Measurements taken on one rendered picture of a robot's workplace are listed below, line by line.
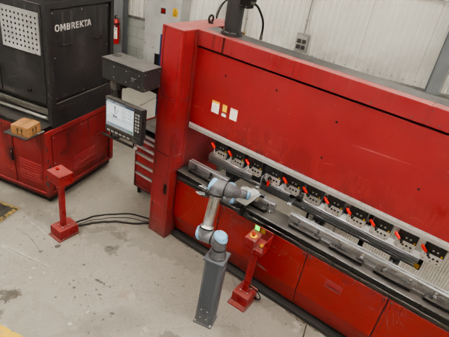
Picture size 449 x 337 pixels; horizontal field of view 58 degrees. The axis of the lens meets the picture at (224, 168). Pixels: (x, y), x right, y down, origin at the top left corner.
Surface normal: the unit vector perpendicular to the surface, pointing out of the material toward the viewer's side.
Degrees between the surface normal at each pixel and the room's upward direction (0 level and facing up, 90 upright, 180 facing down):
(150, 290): 0
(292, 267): 90
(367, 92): 90
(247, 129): 90
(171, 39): 90
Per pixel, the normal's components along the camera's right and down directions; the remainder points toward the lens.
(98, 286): 0.15, -0.85
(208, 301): -0.38, 0.42
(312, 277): -0.59, 0.33
